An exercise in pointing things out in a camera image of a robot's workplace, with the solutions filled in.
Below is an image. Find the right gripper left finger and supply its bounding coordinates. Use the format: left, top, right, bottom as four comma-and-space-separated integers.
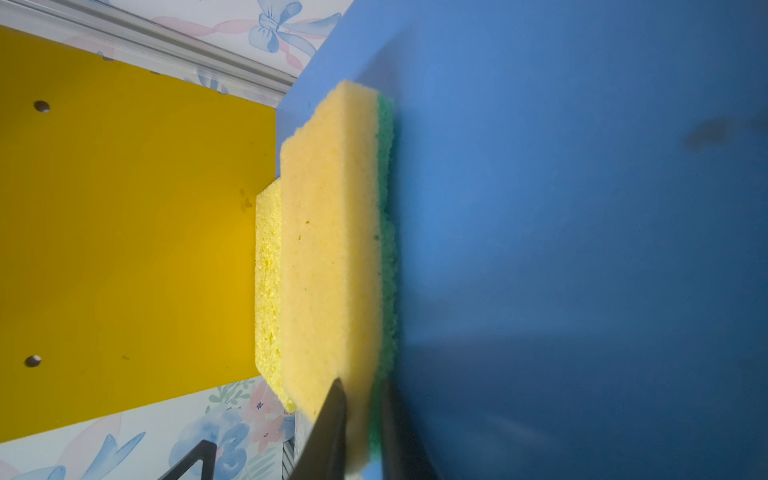
290, 379, 347, 480

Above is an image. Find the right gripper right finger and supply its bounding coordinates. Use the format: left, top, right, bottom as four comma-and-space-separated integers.
381, 377, 439, 480

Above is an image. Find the bright yellow cellulose sponge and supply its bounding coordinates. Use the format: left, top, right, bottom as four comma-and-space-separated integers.
254, 178, 297, 413

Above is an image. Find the yellow sponge with green back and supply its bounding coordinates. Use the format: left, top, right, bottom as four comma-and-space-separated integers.
280, 81, 397, 473

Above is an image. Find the yellow pink blue toy shelf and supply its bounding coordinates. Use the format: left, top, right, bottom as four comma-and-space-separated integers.
1, 1, 767, 479

